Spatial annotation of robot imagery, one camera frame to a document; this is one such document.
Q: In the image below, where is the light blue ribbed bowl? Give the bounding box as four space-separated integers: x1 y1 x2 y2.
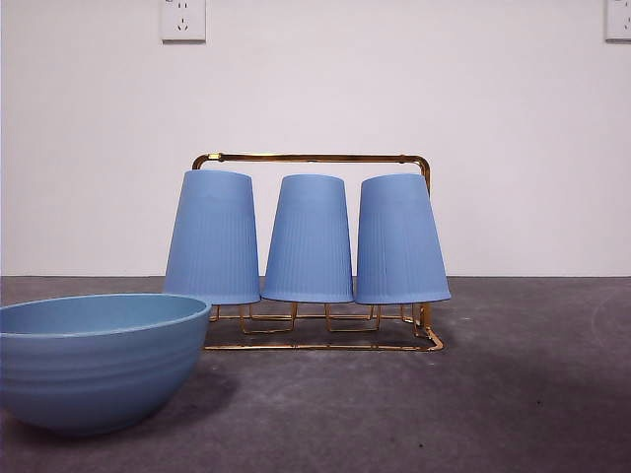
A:
0 293 213 438

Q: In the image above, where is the blue ribbed plastic cup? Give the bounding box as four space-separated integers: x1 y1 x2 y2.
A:
162 169 261 306
353 172 452 305
259 174 355 304

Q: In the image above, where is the gold wire cup rack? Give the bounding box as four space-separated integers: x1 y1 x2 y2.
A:
190 152 447 354

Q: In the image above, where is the white wall socket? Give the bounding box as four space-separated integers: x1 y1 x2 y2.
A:
604 0 631 42
161 0 207 43

